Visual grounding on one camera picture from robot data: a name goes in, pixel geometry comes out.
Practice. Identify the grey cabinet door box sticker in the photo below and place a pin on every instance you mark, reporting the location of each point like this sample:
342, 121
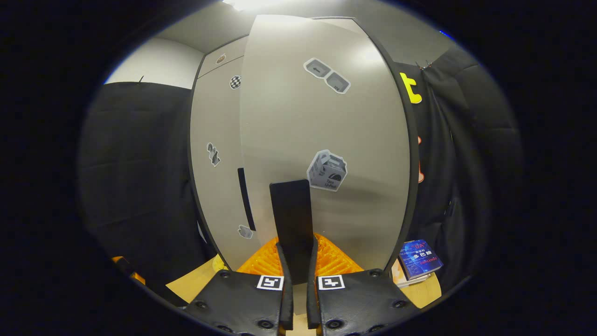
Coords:
303, 121

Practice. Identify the small metal clip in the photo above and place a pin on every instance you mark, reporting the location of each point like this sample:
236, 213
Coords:
423, 65

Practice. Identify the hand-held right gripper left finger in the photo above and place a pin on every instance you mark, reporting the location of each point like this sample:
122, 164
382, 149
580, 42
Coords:
242, 303

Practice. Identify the black backdrop cloth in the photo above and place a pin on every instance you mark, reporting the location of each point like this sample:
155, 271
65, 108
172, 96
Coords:
140, 163

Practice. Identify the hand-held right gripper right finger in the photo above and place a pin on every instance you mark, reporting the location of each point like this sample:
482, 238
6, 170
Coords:
364, 303

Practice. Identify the large ceiling light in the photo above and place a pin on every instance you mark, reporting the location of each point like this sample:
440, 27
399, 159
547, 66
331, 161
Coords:
252, 3

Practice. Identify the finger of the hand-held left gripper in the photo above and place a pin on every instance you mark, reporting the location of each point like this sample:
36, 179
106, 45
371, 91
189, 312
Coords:
128, 270

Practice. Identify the blue book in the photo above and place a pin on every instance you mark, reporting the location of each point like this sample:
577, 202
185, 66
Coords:
419, 260

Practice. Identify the small yellow object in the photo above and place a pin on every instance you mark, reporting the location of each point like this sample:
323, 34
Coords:
219, 263

